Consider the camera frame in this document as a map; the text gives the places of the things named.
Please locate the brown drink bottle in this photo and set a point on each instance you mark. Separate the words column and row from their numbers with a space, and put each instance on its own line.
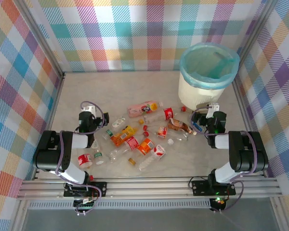
column 178, row 125

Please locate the orange juice bottle yellow label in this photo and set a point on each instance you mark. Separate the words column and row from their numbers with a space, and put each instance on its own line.
column 121, row 137

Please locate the clear crushed plastic bottle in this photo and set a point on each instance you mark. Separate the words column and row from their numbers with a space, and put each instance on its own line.
column 181, row 137

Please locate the clear bottle pink-red label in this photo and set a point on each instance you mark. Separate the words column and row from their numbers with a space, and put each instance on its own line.
column 132, row 142

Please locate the pink drink bottle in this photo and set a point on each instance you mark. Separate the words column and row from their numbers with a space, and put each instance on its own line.
column 140, row 110

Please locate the small clear bottle orange cap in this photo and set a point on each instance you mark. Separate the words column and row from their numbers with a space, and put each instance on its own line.
column 140, row 121

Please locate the small bottle red white label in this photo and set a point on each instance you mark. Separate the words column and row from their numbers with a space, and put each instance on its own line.
column 161, row 132

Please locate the small clear bottle red cap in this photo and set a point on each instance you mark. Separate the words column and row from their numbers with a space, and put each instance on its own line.
column 145, row 127
column 146, row 133

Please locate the clear bottle orange label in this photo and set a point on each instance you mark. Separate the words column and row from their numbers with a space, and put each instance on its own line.
column 145, row 145

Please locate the clear bottle red white label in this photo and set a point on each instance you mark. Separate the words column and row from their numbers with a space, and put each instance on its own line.
column 159, row 151

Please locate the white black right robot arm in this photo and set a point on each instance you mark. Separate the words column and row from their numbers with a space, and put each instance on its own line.
column 245, row 149

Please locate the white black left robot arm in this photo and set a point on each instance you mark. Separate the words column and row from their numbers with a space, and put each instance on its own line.
column 50, row 149

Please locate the white plastic bin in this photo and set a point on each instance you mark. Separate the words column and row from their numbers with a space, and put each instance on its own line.
column 197, row 93

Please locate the small clear bottle green label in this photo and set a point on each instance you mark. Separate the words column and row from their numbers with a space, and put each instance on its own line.
column 108, row 133

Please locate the small bottle beige green label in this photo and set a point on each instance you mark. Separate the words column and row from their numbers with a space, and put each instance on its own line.
column 118, row 122

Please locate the water bottle green label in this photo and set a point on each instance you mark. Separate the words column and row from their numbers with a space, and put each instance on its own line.
column 98, row 156

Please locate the plaid backdrop cloth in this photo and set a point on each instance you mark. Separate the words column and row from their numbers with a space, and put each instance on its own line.
column 9, row 96
column 279, row 96
column 135, row 36

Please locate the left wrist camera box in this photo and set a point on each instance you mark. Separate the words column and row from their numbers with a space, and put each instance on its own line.
column 89, row 108

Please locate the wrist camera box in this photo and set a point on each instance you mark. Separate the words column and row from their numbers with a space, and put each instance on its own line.
column 213, row 107
column 89, row 108

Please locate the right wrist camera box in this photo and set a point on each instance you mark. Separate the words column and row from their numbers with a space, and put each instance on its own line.
column 213, row 107

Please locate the aluminium side rail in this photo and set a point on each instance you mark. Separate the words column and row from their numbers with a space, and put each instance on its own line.
column 242, row 108
column 53, row 108

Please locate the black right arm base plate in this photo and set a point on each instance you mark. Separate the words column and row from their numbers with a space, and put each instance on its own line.
column 198, row 187

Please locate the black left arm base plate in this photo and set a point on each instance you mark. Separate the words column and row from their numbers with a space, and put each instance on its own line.
column 100, row 187

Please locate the aluminium mounting rail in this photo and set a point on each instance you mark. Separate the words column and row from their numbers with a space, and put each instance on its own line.
column 147, row 187

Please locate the aluminium frame post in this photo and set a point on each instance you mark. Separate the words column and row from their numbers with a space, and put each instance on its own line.
column 256, row 26
column 45, row 36

